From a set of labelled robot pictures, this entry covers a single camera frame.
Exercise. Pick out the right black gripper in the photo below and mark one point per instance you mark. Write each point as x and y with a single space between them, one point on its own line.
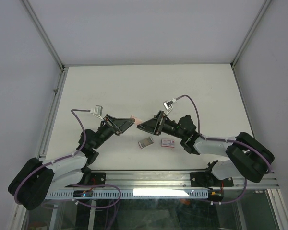
152 124

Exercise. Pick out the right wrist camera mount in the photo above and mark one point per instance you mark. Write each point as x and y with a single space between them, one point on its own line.
168 105

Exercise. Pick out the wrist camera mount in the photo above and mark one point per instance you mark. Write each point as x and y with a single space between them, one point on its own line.
168 105
97 111

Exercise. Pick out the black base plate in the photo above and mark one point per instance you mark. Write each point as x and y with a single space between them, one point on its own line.
202 179
96 178

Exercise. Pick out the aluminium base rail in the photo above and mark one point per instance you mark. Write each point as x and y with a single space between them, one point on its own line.
142 179

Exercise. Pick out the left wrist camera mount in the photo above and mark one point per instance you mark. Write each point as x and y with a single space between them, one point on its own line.
97 111

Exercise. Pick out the left aluminium frame post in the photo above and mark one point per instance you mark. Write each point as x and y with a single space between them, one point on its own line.
42 33

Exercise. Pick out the white slotted cable duct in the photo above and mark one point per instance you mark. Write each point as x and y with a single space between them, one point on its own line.
137 193

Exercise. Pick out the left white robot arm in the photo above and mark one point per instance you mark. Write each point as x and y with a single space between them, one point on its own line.
39 178

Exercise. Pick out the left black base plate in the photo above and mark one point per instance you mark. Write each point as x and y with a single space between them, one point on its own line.
96 178

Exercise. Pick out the staple box tray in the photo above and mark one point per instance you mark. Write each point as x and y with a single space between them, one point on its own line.
145 142

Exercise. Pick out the red white staple box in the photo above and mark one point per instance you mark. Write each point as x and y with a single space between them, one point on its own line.
169 143

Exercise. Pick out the right aluminium frame post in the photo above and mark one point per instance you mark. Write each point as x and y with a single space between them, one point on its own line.
261 13

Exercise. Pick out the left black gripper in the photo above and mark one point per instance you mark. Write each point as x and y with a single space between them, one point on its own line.
119 125

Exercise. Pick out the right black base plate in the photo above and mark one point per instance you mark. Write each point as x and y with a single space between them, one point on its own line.
202 179

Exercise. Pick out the pink white mini stapler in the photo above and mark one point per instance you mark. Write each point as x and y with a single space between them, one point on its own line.
137 121

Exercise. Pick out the aluminium frame post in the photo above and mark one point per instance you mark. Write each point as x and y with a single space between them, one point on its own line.
261 13
42 33

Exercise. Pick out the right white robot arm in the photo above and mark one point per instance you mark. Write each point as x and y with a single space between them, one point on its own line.
245 156

